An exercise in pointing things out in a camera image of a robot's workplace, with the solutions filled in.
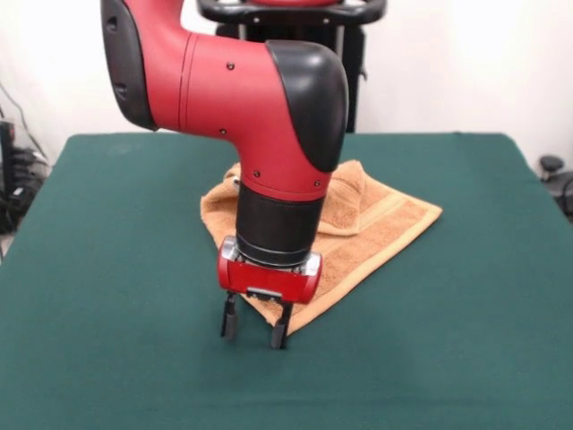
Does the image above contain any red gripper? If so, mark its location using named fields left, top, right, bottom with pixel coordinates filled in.
left=217, top=236, right=323, bottom=350

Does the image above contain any orange terry towel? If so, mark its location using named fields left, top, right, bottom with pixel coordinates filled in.
left=200, top=159, right=444, bottom=338

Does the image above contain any dark green table cloth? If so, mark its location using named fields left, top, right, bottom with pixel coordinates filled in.
left=0, top=132, right=573, bottom=430

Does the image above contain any black electronics box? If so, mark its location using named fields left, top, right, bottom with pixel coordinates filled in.
left=0, top=119, right=16, bottom=234

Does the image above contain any black office chair base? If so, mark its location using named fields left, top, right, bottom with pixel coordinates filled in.
left=538, top=154, right=573, bottom=225

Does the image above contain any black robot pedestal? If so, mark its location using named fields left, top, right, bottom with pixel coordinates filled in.
left=195, top=0, right=387, bottom=134

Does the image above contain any black cable bundle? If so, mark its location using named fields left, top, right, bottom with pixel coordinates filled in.
left=9, top=146, right=53, bottom=211

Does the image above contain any grey cable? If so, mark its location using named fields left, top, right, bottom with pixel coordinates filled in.
left=0, top=81, right=48, bottom=160

